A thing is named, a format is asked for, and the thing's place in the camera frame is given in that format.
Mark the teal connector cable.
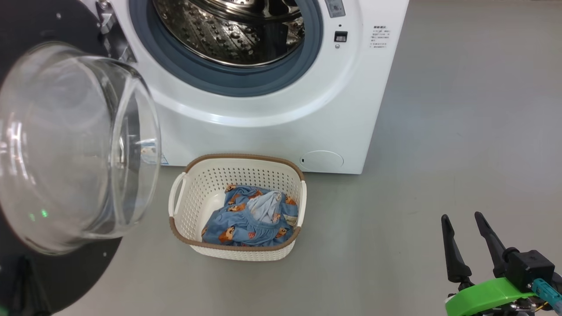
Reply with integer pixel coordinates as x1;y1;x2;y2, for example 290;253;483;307
532;278;562;314

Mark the stainless steel washing machine drum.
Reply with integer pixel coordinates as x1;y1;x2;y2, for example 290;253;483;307
152;0;305;68

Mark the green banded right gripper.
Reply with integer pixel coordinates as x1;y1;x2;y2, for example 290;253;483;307
441;212;551;316

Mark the small printed text label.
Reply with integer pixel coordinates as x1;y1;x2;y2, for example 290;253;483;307
370;25;390;49

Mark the round drain filter cover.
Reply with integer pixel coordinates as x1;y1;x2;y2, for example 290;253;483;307
300;151;344;172

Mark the glass washing machine door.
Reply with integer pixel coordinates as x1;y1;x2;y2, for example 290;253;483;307
0;0;162;316

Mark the grey warning sticker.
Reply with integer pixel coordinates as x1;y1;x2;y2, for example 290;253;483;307
325;0;346;18

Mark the white perforated basket brown rim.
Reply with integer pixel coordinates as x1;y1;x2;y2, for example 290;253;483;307
169;154;307;262

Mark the white front-load washing machine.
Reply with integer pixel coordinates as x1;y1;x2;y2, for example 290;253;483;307
94;0;410;175

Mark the blue bear print garment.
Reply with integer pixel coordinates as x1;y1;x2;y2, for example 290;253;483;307
202;185;299;247

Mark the blue energy label sticker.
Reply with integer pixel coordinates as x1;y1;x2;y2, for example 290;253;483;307
141;147;169;166

